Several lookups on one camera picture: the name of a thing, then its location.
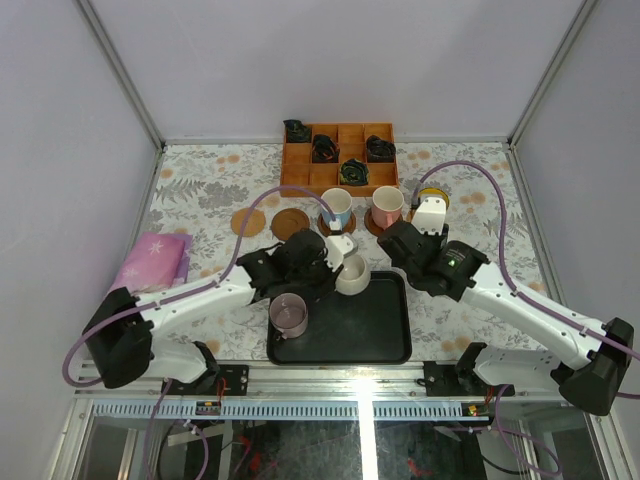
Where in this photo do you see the brown wooden coaster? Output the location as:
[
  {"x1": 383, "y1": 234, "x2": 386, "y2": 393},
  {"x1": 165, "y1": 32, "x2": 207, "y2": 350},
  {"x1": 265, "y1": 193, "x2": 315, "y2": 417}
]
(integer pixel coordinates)
[
  {"x1": 316, "y1": 213, "x2": 357, "y2": 237},
  {"x1": 271, "y1": 208, "x2": 310, "y2": 241},
  {"x1": 364, "y1": 207, "x2": 403, "y2": 237}
]

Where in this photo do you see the purple glass mug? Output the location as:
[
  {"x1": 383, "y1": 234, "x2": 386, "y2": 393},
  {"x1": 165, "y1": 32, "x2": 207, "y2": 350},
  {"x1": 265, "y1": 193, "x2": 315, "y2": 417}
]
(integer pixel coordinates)
[{"x1": 269, "y1": 293, "x2": 308, "y2": 340}]

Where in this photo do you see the cream speckled mug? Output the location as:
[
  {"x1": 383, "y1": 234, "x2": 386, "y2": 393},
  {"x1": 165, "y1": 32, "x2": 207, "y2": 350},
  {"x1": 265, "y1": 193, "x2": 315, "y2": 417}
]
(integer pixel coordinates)
[{"x1": 335, "y1": 254, "x2": 371, "y2": 296}]

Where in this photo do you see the light blue mug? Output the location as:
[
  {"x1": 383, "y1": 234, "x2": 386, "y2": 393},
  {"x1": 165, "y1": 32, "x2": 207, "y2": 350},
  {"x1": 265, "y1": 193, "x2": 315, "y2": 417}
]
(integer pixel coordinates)
[{"x1": 321, "y1": 188, "x2": 353, "y2": 229}]

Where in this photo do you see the yellow black mug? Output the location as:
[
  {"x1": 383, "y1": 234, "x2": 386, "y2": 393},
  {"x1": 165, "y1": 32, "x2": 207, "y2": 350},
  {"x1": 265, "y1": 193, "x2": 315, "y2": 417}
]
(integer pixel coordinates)
[{"x1": 419, "y1": 187, "x2": 450, "y2": 208}]

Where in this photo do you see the pink ceramic mug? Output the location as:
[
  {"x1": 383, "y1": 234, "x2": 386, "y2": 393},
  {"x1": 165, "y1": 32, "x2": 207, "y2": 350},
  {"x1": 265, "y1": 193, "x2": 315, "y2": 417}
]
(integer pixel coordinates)
[{"x1": 371, "y1": 186, "x2": 404, "y2": 229}]

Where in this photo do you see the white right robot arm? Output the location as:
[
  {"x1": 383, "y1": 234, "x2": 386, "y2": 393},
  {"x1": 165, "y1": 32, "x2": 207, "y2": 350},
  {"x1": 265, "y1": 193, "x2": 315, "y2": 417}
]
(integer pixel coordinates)
[{"x1": 378, "y1": 220, "x2": 634, "y2": 416}]

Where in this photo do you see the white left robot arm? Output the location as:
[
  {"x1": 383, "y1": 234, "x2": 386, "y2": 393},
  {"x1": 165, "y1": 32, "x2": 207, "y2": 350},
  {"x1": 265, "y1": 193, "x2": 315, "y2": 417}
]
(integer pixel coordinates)
[{"x1": 83, "y1": 229, "x2": 357, "y2": 395}]

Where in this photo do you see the black plastic tray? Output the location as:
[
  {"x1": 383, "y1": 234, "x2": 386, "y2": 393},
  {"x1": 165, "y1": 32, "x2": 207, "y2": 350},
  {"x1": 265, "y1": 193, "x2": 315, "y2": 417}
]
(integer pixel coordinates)
[{"x1": 266, "y1": 271, "x2": 412, "y2": 366}]

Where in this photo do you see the orange wooden compartment box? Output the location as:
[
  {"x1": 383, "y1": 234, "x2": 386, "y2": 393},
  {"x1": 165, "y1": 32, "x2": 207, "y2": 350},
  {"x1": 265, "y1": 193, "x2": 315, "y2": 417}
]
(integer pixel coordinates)
[{"x1": 280, "y1": 119, "x2": 399, "y2": 197}]

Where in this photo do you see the dark rolled cloth green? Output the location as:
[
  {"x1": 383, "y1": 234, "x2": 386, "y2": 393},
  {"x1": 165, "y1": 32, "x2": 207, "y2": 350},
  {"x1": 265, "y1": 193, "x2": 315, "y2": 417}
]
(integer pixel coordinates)
[{"x1": 339, "y1": 158, "x2": 369, "y2": 187}]

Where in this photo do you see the dark rolled cloth with orange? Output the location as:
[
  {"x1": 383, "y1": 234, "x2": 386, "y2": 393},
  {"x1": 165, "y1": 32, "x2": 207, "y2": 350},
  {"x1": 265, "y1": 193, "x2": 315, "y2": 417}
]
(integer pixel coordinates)
[{"x1": 311, "y1": 134, "x2": 340, "y2": 164}]

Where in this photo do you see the dark rolled cloth top-left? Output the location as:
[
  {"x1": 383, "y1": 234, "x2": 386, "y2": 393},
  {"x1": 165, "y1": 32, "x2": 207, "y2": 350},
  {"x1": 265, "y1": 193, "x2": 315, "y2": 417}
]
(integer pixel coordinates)
[{"x1": 283, "y1": 119, "x2": 312, "y2": 144}]

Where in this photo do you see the dark rolled cloth right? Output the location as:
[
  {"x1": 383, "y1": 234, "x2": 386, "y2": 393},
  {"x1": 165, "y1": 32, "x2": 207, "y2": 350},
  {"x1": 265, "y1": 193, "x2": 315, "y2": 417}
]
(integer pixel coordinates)
[{"x1": 365, "y1": 135, "x2": 396, "y2": 163}]

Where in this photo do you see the purple snowflake cloth bag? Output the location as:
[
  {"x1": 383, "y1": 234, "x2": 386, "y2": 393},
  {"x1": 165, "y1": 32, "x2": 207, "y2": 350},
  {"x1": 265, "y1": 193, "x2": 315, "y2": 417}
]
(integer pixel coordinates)
[{"x1": 109, "y1": 232, "x2": 192, "y2": 294}]

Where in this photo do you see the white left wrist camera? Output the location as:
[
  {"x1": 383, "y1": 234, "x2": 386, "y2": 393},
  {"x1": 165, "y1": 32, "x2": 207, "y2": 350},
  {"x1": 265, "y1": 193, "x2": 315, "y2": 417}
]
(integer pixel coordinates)
[{"x1": 324, "y1": 233, "x2": 358, "y2": 272}]

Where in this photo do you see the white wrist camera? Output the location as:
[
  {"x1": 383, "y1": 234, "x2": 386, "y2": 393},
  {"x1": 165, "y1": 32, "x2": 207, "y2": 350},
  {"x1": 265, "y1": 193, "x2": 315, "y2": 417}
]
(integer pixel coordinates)
[
  {"x1": 324, "y1": 233, "x2": 358, "y2": 272},
  {"x1": 411, "y1": 196, "x2": 447, "y2": 235}
]

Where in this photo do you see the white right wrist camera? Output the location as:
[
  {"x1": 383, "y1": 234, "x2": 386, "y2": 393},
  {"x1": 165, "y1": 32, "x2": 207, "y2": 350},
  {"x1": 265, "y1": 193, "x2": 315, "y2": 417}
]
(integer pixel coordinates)
[{"x1": 411, "y1": 196, "x2": 447, "y2": 235}]

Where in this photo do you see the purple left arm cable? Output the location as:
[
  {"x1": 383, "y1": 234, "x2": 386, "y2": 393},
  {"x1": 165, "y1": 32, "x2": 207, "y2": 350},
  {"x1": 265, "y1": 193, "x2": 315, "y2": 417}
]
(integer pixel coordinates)
[{"x1": 62, "y1": 185, "x2": 341, "y2": 480}]

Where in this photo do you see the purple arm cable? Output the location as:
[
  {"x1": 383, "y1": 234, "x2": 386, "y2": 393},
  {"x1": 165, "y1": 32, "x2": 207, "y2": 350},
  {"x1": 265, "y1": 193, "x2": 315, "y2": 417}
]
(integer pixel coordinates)
[
  {"x1": 412, "y1": 160, "x2": 640, "y2": 474},
  {"x1": 62, "y1": 185, "x2": 341, "y2": 480}
]

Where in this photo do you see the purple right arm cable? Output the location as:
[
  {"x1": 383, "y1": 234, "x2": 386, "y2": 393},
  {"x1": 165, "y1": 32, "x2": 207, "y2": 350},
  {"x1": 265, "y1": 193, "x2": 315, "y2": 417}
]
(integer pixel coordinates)
[{"x1": 412, "y1": 160, "x2": 640, "y2": 474}]

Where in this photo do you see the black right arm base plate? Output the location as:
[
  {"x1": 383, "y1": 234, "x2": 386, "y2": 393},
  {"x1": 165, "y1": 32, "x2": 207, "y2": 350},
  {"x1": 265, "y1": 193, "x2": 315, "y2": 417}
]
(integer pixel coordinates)
[{"x1": 423, "y1": 361, "x2": 501, "y2": 397}]

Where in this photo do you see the aluminium front rail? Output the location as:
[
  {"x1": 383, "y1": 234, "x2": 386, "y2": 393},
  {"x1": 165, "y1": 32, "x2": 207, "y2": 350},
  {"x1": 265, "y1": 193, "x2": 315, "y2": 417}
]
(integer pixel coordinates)
[{"x1": 74, "y1": 359, "x2": 614, "y2": 421}]

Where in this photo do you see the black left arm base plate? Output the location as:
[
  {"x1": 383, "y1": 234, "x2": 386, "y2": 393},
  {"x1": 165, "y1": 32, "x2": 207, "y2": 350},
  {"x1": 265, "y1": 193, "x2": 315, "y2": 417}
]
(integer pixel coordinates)
[{"x1": 161, "y1": 364, "x2": 249, "y2": 398}]

